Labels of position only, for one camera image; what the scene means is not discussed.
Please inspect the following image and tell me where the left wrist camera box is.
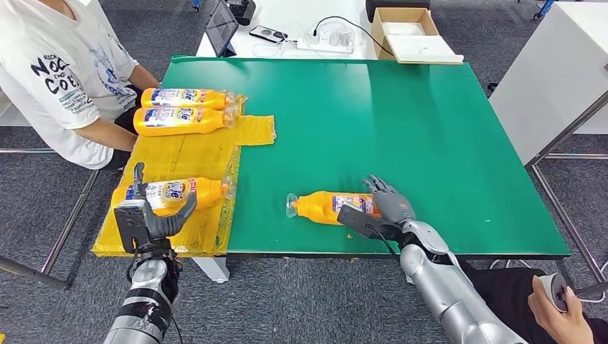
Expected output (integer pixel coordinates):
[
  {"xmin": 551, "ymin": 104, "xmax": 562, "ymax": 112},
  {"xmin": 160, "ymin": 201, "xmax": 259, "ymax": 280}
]
[{"xmin": 113, "ymin": 199, "xmax": 149, "ymax": 254}]

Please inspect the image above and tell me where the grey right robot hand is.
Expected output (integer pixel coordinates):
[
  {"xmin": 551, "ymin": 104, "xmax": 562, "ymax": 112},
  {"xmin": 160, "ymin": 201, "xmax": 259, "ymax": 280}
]
[{"xmin": 363, "ymin": 174, "xmax": 417, "ymax": 226}]

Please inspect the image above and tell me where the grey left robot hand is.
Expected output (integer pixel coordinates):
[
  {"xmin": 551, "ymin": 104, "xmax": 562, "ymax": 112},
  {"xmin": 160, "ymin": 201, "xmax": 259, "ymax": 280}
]
[{"xmin": 132, "ymin": 162, "xmax": 198, "ymax": 241}]

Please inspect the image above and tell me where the chrome metal frame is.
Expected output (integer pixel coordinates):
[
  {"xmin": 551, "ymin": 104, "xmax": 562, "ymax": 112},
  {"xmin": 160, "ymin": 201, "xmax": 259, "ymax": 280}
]
[
  {"xmin": 523, "ymin": 90, "xmax": 608, "ymax": 299},
  {"xmin": 0, "ymin": 148, "xmax": 100, "ymax": 292}
]

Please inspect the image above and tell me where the white foam insert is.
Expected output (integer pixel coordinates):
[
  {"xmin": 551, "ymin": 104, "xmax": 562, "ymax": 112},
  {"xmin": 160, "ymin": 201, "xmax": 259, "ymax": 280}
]
[{"xmin": 382, "ymin": 21, "xmax": 426, "ymax": 37}]

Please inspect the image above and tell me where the white power strip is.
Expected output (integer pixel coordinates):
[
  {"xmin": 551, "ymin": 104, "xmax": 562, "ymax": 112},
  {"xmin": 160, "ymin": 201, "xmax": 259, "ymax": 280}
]
[{"xmin": 296, "ymin": 24, "xmax": 356, "ymax": 54}]

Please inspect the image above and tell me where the open cardboard box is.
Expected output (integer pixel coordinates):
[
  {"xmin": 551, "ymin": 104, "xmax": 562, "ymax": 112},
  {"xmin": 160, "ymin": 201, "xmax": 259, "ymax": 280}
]
[{"xmin": 371, "ymin": 6, "xmax": 465, "ymax": 65}]

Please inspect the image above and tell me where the white table leg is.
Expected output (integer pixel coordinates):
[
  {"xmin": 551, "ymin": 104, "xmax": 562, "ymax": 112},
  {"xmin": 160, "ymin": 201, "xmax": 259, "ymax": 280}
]
[{"xmin": 192, "ymin": 257, "xmax": 232, "ymax": 285}]

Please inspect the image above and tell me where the black power cable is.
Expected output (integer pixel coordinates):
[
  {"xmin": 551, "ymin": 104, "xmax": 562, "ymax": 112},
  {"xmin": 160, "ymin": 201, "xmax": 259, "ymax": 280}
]
[{"xmin": 313, "ymin": 15, "xmax": 395, "ymax": 57}]

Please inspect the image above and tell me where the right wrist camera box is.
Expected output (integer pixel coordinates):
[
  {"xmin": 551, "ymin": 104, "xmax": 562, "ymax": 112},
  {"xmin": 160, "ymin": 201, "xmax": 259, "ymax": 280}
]
[{"xmin": 336, "ymin": 204, "xmax": 402, "ymax": 241}]

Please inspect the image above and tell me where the white handheld device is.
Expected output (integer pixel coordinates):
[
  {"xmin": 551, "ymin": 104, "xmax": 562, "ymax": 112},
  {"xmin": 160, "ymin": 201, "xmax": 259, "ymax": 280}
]
[{"xmin": 540, "ymin": 272, "xmax": 569, "ymax": 313}]

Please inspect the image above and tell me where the orange detergent bottle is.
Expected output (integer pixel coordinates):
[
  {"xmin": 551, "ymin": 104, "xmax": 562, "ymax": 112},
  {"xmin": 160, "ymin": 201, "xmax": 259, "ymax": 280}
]
[
  {"xmin": 110, "ymin": 176, "xmax": 232, "ymax": 212},
  {"xmin": 133, "ymin": 106, "xmax": 236, "ymax": 138},
  {"xmin": 140, "ymin": 87, "xmax": 234, "ymax": 111},
  {"xmin": 285, "ymin": 191, "xmax": 384, "ymax": 226}
]

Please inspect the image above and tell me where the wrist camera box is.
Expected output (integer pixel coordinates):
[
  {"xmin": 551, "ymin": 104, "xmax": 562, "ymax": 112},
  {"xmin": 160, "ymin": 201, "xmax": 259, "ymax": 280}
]
[
  {"xmin": 336, "ymin": 204, "xmax": 402, "ymax": 241},
  {"xmin": 113, "ymin": 199, "xmax": 149, "ymax": 254}
]

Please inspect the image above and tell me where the person's hand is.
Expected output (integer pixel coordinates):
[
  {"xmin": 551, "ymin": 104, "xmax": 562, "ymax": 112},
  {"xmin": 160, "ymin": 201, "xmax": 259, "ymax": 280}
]
[{"xmin": 528, "ymin": 275, "xmax": 596, "ymax": 344}]

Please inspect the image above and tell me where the black smartphone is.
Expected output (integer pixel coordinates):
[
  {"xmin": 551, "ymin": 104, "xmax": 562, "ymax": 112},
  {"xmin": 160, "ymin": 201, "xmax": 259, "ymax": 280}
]
[{"xmin": 249, "ymin": 24, "xmax": 289, "ymax": 44}]

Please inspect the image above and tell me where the person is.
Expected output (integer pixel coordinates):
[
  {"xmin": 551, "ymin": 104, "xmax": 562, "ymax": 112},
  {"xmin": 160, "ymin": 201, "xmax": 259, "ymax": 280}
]
[
  {"xmin": 0, "ymin": 0, "xmax": 160, "ymax": 171},
  {"xmin": 467, "ymin": 265, "xmax": 608, "ymax": 344}
]

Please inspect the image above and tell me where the black tablet on stand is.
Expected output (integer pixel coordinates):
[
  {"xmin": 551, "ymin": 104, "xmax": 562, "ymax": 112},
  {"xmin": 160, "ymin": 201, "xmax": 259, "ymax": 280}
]
[{"xmin": 205, "ymin": 0, "xmax": 240, "ymax": 58}]

